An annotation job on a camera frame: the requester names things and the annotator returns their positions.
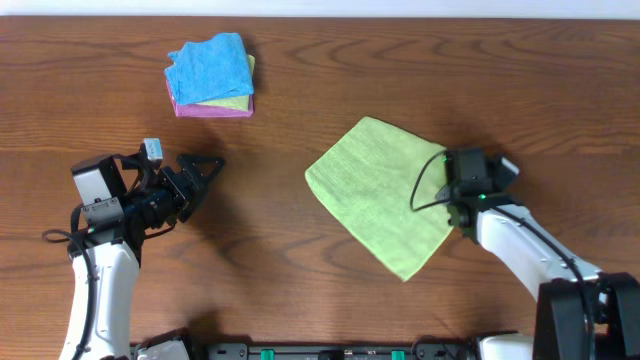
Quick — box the light green cloth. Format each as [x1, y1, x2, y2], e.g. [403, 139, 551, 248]
[305, 117, 452, 282]

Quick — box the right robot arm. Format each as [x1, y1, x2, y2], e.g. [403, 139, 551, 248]
[447, 194, 639, 359]

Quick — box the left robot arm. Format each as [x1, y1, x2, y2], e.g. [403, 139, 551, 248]
[60, 152, 225, 359]

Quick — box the purple folded cloth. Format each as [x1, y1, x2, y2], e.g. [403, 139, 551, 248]
[166, 83, 254, 118]

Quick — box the green folded cloth in stack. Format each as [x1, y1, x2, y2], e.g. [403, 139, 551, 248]
[197, 53, 257, 113]

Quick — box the blue folded cloth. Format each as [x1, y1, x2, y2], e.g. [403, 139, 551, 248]
[164, 33, 254, 105]

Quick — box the right black cable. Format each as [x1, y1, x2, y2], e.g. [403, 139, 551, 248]
[409, 149, 596, 360]

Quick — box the black cable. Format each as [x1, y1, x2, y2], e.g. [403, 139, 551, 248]
[409, 149, 596, 360]
[41, 199, 131, 360]

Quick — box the left black cable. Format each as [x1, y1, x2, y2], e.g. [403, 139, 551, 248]
[41, 199, 131, 360]

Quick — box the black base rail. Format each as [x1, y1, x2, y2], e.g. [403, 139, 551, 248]
[132, 341, 481, 360]

